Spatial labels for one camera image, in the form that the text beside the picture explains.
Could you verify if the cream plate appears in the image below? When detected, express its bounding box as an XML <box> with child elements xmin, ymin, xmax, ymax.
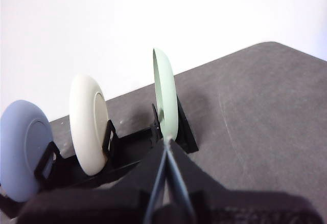
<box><xmin>68</xmin><ymin>73</ymin><xmax>110</xmax><ymax>176</ymax></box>

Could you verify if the pale green plate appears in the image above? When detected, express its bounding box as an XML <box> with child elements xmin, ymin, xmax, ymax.
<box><xmin>152</xmin><ymin>47</ymin><xmax>179</xmax><ymax>142</ymax></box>

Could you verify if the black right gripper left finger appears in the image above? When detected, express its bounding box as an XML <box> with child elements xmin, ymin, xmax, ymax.
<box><xmin>17</xmin><ymin>141</ymin><xmax>168</xmax><ymax>224</ymax></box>

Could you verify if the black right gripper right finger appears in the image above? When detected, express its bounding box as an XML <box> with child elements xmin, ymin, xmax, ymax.
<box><xmin>168</xmin><ymin>141</ymin><xmax>320</xmax><ymax>224</ymax></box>

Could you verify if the blue plate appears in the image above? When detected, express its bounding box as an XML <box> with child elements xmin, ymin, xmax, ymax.
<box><xmin>0</xmin><ymin>100</ymin><xmax>54</xmax><ymax>203</ymax></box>

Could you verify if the black plate rack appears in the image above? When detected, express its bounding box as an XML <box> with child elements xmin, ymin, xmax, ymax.
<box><xmin>0</xmin><ymin>95</ymin><xmax>199</xmax><ymax>219</ymax></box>

